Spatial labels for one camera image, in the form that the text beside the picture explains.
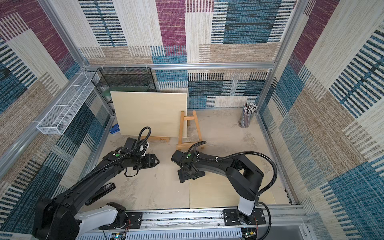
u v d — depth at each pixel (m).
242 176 0.46
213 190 0.82
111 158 0.57
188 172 0.73
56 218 0.38
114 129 1.07
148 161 0.73
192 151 0.72
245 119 1.02
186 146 0.94
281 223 0.73
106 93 0.91
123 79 1.02
